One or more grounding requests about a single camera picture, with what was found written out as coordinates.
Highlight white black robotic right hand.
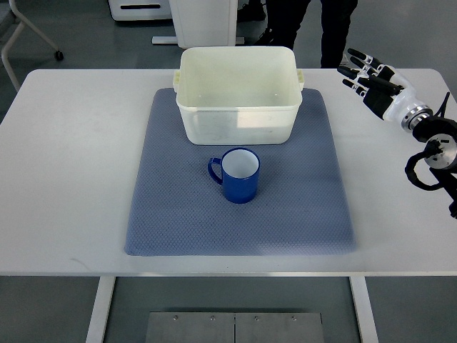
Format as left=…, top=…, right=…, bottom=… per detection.
left=337, top=49, right=433, bottom=131

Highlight blue enamel mug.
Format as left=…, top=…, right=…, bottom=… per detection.
left=207, top=147, right=261, bottom=204

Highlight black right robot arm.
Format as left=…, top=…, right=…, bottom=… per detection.
left=401, top=93, right=456, bottom=218

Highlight white plastic box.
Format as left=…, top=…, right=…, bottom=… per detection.
left=173, top=46, right=304, bottom=145

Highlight person in dark trousers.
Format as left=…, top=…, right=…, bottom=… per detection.
left=236, top=0, right=358, bottom=69

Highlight blue textured mat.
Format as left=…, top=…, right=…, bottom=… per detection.
left=124, top=88, right=356, bottom=257

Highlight white appliance with slot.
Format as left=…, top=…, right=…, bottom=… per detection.
left=108, top=0, right=172, bottom=21

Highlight metal floor plate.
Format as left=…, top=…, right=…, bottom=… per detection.
left=146, top=312, right=324, bottom=342

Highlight white chair with casters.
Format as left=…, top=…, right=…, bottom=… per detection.
left=1, top=0, right=64, bottom=92

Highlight white cabinet pedestal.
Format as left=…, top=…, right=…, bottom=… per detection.
left=151, top=0, right=245, bottom=49

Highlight white table frame legs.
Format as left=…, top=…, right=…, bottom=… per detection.
left=86, top=277, right=379, bottom=342

